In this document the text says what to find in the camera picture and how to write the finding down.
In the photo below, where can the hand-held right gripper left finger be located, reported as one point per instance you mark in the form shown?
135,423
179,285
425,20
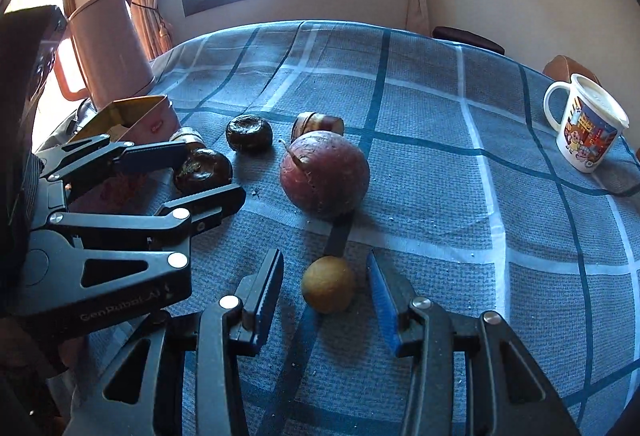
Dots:
265,301

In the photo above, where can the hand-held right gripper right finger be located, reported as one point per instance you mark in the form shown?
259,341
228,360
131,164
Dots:
385,308

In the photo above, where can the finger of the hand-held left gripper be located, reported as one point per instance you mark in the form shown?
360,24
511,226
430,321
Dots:
150,156
210,203

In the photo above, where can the pink tin box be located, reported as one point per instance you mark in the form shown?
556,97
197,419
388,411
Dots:
155,126

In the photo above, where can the dark water chestnut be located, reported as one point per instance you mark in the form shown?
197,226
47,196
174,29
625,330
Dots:
205,168
248,133

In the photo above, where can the cut sugar cane piece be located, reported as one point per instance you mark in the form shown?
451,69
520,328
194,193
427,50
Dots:
186,136
320,122

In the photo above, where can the brown longan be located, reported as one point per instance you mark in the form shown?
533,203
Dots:
328,284

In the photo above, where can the purple passion fruit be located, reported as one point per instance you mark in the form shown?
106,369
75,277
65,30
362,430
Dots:
325,176

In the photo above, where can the pink electric kettle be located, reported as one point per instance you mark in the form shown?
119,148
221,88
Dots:
115,51

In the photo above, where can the white cartoon print mug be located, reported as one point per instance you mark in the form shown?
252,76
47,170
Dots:
585,136

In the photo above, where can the black round stool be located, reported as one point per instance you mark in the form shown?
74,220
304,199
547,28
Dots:
467,38

